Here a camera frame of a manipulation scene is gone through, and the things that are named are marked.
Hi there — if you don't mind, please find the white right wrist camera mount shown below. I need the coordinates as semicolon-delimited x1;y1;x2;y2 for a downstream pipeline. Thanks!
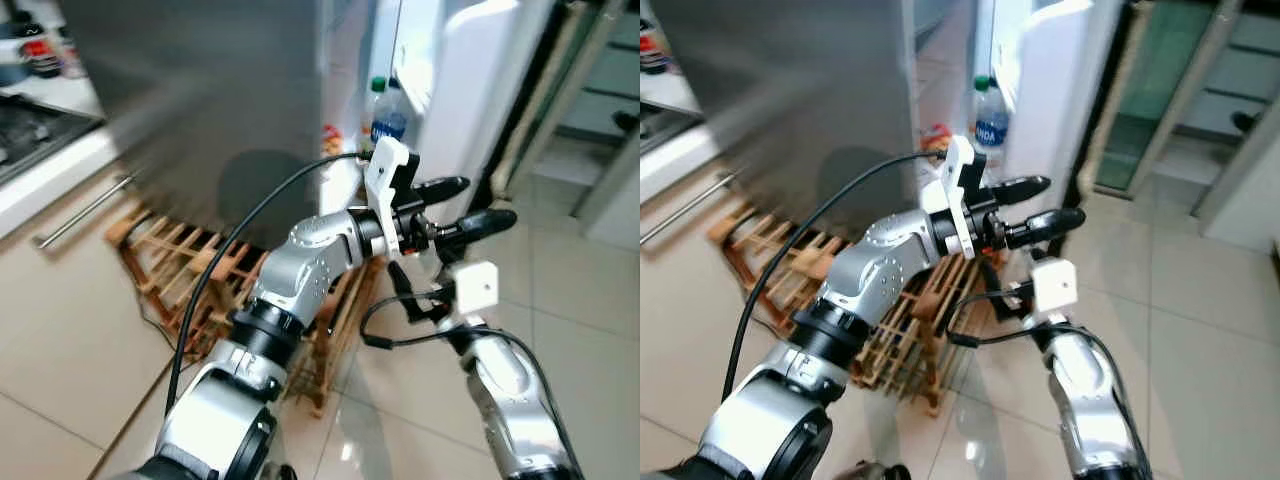
452;262;500;314
1030;258;1079;319

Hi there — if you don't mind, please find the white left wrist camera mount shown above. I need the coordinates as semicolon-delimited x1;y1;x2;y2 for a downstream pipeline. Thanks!
362;137;423;261
918;134;988;259

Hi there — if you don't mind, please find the steel drawer handle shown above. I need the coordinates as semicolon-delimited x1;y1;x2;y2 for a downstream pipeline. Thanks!
32;170;138;249
640;168;743;246

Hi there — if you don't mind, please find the steel gas hob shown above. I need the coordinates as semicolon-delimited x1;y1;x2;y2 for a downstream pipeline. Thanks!
640;100;706;159
0;93;103;186

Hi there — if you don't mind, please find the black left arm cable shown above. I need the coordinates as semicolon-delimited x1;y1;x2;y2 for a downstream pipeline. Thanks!
165;150;369;416
722;150;946;403

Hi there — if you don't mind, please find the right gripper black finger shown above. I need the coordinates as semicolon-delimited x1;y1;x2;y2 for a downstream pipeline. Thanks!
388;262;416;321
976;255;1006;319

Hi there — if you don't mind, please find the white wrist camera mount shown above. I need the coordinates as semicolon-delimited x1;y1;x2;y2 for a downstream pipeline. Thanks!
1030;258;1079;319
918;134;988;259
452;262;500;314
362;137;423;261

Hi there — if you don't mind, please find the green glass sliding door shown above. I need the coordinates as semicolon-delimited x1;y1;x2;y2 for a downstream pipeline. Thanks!
495;0;641;251
1080;0;1280;251

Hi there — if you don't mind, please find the wooden wine rack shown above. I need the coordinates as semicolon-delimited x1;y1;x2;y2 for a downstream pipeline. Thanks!
706;205;1003;419
103;205;389;419

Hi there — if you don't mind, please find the beige kitchen cabinet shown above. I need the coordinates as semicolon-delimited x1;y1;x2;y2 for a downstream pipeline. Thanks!
640;90;851;441
0;90;251;480

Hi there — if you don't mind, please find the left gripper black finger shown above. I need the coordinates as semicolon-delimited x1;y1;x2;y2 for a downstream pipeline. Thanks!
418;177;471;206
436;208;518;251
985;175;1052;206
1005;207;1087;251

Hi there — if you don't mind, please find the green cap water bottle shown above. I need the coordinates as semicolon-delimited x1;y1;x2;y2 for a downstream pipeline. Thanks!
966;75;1011;153
363;75;411;153

